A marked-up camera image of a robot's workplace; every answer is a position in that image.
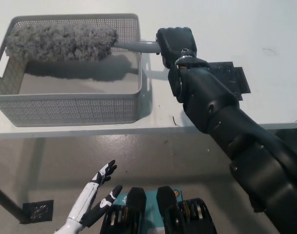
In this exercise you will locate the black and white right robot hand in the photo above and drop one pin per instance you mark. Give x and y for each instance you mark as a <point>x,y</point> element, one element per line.
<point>177,41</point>

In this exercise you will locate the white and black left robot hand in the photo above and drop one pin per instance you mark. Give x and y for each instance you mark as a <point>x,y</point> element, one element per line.
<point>85,202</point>

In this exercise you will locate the grey fluffy duster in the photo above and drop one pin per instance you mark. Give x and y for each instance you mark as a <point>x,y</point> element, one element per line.
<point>60,41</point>

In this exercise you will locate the black and teal robot torso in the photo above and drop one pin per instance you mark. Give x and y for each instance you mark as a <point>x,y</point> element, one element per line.
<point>136,214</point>

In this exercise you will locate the black tape patch on desk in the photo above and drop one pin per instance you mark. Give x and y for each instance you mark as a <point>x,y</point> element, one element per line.
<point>236,75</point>

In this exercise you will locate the black tape patch on floor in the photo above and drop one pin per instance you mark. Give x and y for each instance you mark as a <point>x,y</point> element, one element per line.
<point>38,210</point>

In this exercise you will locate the grey perforated plastic basket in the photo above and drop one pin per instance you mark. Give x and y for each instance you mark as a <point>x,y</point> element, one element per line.
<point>65,109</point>

